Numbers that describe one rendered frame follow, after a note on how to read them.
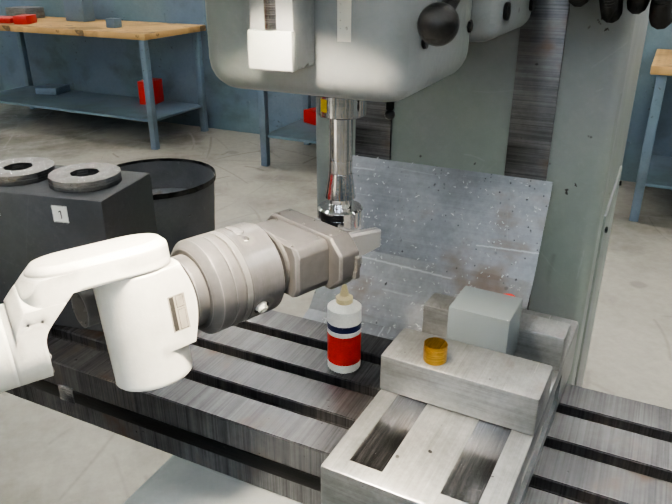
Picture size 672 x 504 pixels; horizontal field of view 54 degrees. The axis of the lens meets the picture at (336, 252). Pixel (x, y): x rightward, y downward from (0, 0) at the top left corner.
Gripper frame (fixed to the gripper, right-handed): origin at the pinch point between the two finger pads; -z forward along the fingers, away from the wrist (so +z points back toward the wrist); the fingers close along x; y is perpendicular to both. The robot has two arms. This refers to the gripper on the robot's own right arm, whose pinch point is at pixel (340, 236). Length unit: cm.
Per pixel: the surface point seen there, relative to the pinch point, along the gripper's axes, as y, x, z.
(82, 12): 18, 538, -207
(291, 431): 18.6, -3.0, 9.5
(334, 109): -13.9, -1.3, 2.1
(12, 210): 2.5, 38.0, 20.7
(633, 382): 114, 26, -172
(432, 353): 6.2, -15.2, 2.6
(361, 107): -13.9, -2.5, -0.3
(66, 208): 1.3, 31.2, 16.5
